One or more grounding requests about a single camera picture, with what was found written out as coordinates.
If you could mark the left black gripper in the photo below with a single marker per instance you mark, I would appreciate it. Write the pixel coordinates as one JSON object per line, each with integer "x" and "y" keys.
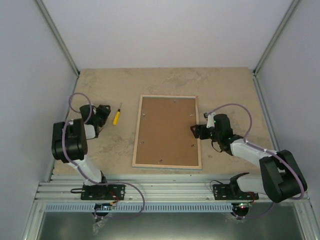
{"x": 105, "y": 112}

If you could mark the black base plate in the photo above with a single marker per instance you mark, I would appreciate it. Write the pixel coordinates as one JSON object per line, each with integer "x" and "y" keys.
{"x": 114, "y": 192}
{"x": 224, "y": 192}

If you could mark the aluminium profile rail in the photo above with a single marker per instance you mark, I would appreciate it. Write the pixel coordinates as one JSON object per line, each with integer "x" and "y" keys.
{"x": 156, "y": 188}

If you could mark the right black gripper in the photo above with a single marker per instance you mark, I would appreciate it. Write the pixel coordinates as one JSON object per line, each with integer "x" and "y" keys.
{"x": 200, "y": 130}

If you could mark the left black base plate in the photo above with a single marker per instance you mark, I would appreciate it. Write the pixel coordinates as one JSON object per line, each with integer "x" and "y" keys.
{"x": 114, "y": 192}

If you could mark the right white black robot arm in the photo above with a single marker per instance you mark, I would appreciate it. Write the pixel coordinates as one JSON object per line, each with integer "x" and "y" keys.
{"x": 280, "y": 177}

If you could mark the yellow handled screwdriver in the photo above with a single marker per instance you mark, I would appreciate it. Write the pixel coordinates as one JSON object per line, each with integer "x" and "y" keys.
{"x": 117, "y": 115}

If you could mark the blue wooden picture frame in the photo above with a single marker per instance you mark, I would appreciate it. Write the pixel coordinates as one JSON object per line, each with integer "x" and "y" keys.
{"x": 163, "y": 138}

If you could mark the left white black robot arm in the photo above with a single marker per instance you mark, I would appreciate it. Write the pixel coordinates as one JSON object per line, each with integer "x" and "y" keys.
{"x": 69, "y": 142}

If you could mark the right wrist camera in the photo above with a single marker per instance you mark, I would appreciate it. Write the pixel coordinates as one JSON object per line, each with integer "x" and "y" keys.
{"x": 209, "y": 116}

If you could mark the grey slotted cable duct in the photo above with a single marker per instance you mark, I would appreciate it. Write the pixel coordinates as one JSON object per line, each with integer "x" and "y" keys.
{"x": 123, "y": 207}

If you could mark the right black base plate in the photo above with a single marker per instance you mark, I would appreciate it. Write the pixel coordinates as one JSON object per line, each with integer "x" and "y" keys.
{"x": 224, "y": 192}

